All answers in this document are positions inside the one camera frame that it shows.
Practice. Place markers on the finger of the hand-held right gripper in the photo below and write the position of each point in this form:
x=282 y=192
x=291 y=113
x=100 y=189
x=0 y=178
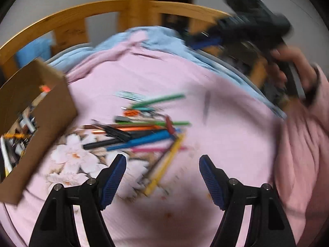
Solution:
x=207 y=42

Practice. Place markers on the clear plastic tube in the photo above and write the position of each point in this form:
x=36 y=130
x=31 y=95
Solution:
x=206 y=106

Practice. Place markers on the stationery heap inside box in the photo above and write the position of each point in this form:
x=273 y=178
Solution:
x=23 y=131

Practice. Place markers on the brown cardboard box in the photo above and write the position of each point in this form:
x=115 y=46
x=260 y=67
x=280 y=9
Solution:
x=48 y=108

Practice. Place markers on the person's right forearm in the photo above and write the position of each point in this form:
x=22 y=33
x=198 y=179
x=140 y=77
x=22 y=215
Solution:
x=305 y=144

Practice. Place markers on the pink floral blanket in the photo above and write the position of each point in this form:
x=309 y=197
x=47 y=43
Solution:
x=180 y=82

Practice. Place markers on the person's right hand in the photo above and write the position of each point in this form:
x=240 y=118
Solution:
x=293 y=61

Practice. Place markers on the maroon cylinder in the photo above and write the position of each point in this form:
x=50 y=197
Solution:
x=169 y=124

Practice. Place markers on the green pencil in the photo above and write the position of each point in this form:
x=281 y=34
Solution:
x=164 y=123
x=160 y=99

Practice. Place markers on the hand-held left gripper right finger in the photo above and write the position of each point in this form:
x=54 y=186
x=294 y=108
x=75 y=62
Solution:
x=210 y=182

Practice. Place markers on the wooden bed frame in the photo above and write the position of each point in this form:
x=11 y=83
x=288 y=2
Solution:
x=69 y=18

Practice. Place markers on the light blue quilt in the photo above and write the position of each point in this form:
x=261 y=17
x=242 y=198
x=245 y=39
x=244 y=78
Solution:
x=164 y=37

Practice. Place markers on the grey eraser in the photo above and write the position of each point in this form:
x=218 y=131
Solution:
x=120 y=119

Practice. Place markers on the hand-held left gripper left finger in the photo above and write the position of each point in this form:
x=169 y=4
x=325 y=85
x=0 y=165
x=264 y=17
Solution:
x=114 y=180

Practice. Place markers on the pile of pencils and pens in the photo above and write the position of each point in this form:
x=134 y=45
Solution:
x=144 y=136

